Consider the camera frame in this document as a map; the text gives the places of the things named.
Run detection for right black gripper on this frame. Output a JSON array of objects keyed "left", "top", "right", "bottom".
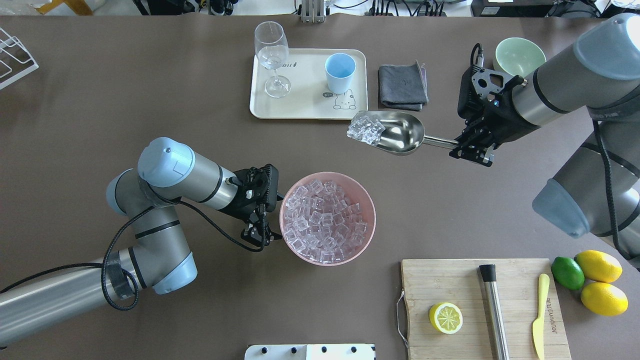
[{"left": 449, "top": 43, "right": 539, "bottom": 167}]

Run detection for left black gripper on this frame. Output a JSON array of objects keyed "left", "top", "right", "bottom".
[{"left": 221, "top": 164, "right": 283, "bottom": 251}]

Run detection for stainless steel ice scoop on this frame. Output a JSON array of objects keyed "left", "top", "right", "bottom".
[{"left": 352, "top": 111, "right": 458, "bottom": 156}]

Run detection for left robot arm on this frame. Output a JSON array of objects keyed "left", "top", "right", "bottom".
[{"left": 0, "top": 137, "right": 283, "bottom": 349}]

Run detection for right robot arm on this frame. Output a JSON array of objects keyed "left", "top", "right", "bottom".
[{"left": 450, "top": 13, "right": 640, "bottom": 268}]

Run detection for pile of clear ice cubes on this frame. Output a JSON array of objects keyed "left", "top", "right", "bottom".
[{"left": 284, "top": 180, "right": 369, "bottom": 264}]

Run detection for scooped ice cubes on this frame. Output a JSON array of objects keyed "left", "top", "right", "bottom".
[{"left": 346, "top": 115, "right": 386, "bottom": 146}]

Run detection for light blue plastic cup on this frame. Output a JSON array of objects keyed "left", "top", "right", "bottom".
[{"left": 324, "top": 52, "right": 357, "bottom": 94}]

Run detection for green ceramic bowl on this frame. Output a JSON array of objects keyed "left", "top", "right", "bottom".
[{"left": 493, "top": 38, "right": 547, "bottom": 78}]

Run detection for pink bowl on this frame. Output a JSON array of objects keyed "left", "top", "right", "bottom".
[{"left": 279, "top": 171, "right": 377, "bottom": 267}]

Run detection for grey folded cloth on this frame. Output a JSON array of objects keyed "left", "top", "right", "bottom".
[{"left": 378, "top": 61, "right": 429, "bottom": 112}]

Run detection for cream serving tray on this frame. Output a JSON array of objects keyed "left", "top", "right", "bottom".
[{"left": 249, "top": 48, "right": 369, "bottom": 120}]

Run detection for bamboo cutting board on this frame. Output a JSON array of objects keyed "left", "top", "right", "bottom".
[{"left": 400, "top": 259, "right": 552, "bottom": 360}]

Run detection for green lime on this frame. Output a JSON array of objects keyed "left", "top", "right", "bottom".
[{"left": 551, "top": 256, "right": 586, "bottom": 291}]

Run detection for clear wine glass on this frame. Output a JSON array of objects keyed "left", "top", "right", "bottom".
[{"left": 254, "top": 21, "right": 291, "bottom": 99}]

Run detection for upper yellow lemon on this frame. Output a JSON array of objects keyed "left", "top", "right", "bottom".
[{"left": 574, "top": 249, "right": 623, "bottom": 284}]

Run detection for yellow lemon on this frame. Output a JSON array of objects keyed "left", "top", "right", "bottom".
[
  {"left": 574, "top": 249, "right": 623, "bottom": 284},
  {"left": 580, "top": 282, "right": 629, "bottom": 317}
]

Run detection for half lemon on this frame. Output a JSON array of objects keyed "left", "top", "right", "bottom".
[{"left": 429, "top": 301, "right": 464, "bottom": 335}]

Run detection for steel muddler black tip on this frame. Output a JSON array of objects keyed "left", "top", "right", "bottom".
[{"left": 478, "top": 264, "right": 510, "bottom": 360}]

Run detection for lower yellow lemon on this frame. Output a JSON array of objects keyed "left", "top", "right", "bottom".
[{"left": 580, "top": 282, "right": 629, "bottom": 317}]

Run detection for yellow plastic knife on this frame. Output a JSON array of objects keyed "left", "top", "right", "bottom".
[{"left": 531, "top": 273, "right": 550, "bottom": 360}]

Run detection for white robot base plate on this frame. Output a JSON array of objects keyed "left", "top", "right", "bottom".
[{"left": 244, "top": 342, "right": 377, "bottom": 360}]

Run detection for white wire cup rack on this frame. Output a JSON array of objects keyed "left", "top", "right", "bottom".
[{"left": 0, "top": 28, "right": 39, "bottom": 89}]

